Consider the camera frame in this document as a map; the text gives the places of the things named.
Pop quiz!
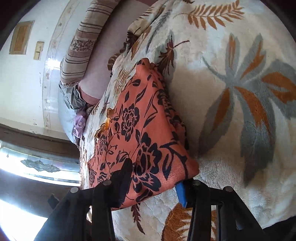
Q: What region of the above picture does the orange black floral garment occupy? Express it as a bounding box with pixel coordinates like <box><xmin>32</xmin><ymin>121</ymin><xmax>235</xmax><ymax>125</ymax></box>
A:
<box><xmin>88</xmin><ymin>58</ymin><xmax>199</xmax><ymax>209</ymax></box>

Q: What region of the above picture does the stained glass window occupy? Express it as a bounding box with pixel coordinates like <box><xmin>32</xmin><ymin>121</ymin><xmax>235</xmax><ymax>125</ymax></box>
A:
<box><xmin>1</xmin><ymin>141</ymin><xmax>81</xmax><ymax>187</ymax></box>

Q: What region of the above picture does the purple floral cloth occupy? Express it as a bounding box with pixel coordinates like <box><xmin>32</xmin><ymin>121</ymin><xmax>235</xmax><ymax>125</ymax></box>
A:
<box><xmin>72</xmin><ymin>110</ymin><xmax>88</xmax><ymax>144</ymax></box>

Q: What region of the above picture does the light blue grey cloth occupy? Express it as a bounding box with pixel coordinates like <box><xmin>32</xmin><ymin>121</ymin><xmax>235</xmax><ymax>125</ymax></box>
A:
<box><xmin>58</xmin><ymin>82</ymin><xmax>86</xmax><ymax>144</ymax></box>

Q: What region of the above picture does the cream leaf-pattern fleece blanket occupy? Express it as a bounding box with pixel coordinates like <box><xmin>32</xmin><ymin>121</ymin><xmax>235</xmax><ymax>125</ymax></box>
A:
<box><xmin>82</xmin><ymin>1</ymin><xmax>295</xmax><ymax>228</ymax></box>

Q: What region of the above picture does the brown striped bolster pillow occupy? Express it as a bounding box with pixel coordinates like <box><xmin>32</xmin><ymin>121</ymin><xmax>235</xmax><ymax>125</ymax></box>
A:
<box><xmin>60</xmin><ymin>1</ymin><xmax>119</xmax><ymax>87</ymax></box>

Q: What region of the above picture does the pink quilted bed sheet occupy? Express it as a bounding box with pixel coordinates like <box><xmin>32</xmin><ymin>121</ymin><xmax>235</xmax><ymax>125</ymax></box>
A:
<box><xmin>78</xmin><ymin>0</ymin><xmax>155</xmax><ymax>105</ymax></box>

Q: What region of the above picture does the beige wall switch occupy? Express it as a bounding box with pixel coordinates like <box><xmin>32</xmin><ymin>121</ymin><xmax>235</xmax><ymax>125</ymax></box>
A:
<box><xmin>33</xmin><ymin>41</ymin><xmax>45</xmax><ymax>60</ymax></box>

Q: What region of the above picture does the tan wall panel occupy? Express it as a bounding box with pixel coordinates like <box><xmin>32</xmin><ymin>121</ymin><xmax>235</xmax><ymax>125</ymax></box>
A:
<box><xmin>9</xmin><ymin>21</ymin><xmax>34</xmax><ymax>55</ymax></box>

